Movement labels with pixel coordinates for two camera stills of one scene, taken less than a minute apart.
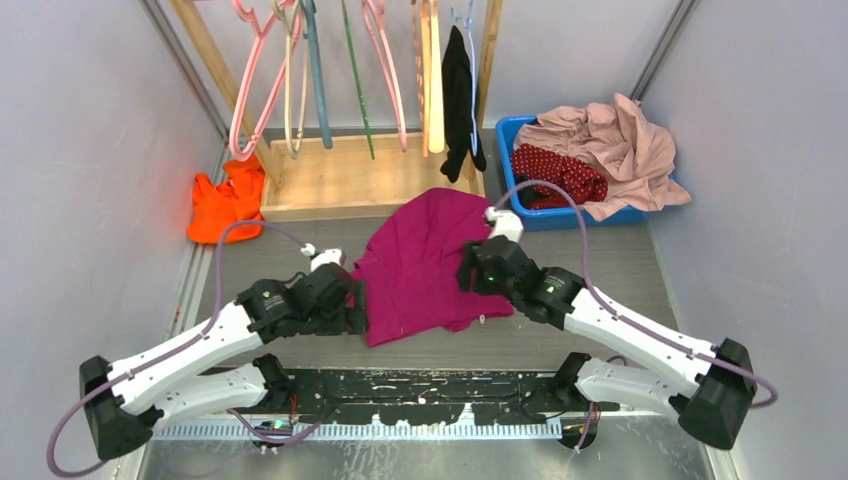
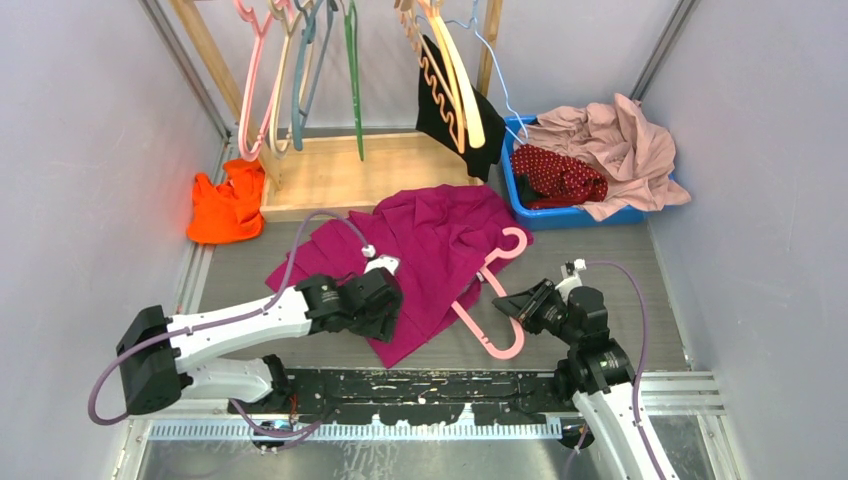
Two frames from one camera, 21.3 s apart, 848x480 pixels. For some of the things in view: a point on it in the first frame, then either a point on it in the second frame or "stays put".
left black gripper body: x=341 y=320 → x=378 y=325
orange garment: x=213 y=207 stays put
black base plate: x=426 y=398 stays put
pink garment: x=616 y=140 stays put
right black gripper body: x=484 y=284 → x=547 y=312
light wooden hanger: x=436 y=116 → x=476 y=130
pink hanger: x=399 y=109 → x=494 y=256
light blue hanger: x=469 y=25 → x=475 y=25
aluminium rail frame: x=537 y=432 stays put
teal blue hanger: x=319 y=76 → x=298 y=118
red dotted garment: x=583 y=185 stays put
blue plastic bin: x=565 y=218 stays put
